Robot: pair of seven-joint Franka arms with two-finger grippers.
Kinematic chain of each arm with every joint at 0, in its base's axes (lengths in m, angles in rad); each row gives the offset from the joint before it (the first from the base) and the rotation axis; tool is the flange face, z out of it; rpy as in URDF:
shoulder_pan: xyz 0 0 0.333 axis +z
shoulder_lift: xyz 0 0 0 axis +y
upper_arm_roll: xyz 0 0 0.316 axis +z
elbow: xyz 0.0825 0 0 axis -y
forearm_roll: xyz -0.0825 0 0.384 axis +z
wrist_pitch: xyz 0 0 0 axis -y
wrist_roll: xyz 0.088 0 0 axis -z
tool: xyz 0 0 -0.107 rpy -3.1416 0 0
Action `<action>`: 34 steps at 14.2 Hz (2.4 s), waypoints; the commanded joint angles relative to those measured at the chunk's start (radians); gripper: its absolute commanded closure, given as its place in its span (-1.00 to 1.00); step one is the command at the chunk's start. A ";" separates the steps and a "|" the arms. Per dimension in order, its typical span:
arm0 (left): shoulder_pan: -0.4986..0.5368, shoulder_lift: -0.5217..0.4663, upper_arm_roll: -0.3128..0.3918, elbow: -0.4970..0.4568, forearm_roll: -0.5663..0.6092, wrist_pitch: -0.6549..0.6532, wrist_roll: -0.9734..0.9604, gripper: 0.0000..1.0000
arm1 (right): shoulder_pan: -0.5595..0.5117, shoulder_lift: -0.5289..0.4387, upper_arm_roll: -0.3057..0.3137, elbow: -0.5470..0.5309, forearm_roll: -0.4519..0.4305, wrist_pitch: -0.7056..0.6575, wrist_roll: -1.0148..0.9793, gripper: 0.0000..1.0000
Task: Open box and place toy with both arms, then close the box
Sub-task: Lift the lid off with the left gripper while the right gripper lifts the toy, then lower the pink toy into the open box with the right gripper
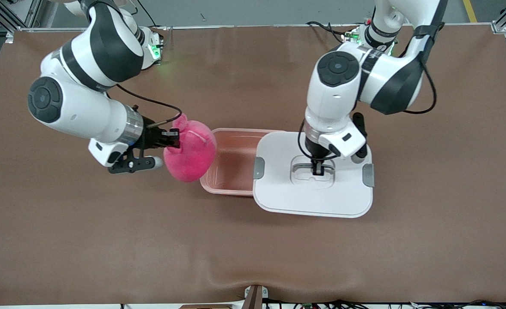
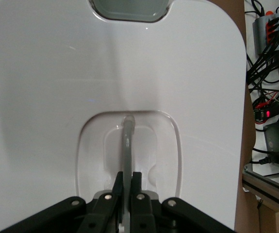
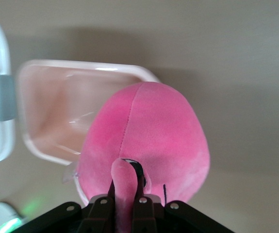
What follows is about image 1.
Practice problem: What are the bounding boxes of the pink plush toy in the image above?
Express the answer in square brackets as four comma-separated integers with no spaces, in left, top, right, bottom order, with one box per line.
[164,113,217,183]

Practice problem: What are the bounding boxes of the white box lid grey latches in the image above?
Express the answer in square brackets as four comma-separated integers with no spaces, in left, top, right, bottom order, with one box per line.
[252,131,375,219]

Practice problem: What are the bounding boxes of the metal clamp bracket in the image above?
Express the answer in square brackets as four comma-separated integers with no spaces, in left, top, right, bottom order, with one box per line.
[242,285,269,309]

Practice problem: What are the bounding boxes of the brown table mat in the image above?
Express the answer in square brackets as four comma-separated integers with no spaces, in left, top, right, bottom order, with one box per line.
[0,25,506,306]

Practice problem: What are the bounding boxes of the silver table edge rail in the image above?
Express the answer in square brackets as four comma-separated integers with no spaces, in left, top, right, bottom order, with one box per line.
[17,24,494,32]

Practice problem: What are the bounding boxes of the black cable bundle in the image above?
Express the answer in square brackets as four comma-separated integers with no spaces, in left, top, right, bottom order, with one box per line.
[264,299,506,309]

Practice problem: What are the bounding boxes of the pink plastic box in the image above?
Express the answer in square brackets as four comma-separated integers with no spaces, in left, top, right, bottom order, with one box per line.
[200,128,286,197]

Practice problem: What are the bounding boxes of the black right arm base cable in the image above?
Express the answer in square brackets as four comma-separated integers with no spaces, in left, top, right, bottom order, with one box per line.
[137,0,164,30]

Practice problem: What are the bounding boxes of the black arm base cable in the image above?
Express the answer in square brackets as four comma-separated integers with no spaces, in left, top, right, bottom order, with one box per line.
[137,0,164,30]
[307,21,357,43]

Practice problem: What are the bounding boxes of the black left arm base cable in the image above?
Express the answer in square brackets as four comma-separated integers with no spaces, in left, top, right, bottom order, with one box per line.
[307,21,357,43]

